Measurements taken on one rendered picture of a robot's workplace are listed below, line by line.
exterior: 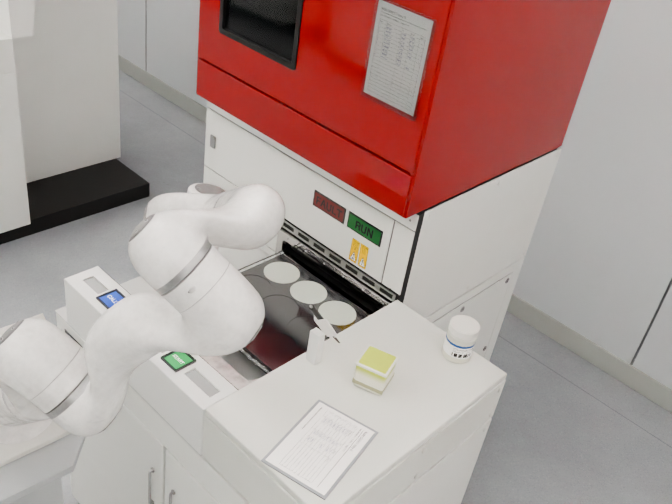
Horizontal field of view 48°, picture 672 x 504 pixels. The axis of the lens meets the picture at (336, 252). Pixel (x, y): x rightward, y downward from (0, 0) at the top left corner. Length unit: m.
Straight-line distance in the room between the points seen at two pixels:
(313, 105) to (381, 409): 0.76
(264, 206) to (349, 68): 0.74
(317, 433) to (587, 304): 2.11
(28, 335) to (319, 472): 0.60
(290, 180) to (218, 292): 1.10
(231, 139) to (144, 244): 1.27
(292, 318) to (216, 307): 0.91
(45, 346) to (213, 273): 0.38
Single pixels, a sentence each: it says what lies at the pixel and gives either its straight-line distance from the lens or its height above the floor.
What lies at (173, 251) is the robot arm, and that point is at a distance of 1.03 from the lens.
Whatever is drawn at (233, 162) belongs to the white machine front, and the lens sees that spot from 2.30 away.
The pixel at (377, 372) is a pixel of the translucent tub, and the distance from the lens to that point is 1.64.
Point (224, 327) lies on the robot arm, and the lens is 1.06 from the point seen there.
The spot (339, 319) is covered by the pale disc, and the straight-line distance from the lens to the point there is 1.97.
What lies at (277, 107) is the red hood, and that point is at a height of 1.32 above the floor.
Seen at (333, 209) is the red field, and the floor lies 1.10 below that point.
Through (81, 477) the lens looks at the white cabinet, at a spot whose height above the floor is 0.24.
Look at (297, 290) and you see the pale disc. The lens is 2.04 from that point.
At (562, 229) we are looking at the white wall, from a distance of 3.42.
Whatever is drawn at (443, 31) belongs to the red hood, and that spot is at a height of 1.67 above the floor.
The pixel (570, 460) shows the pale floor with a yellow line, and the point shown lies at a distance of 3.12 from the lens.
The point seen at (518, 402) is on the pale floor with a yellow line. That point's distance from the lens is 3.25.
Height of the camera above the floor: 2.13
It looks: 34 degrees down
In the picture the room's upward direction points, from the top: 10 degrees clockwise
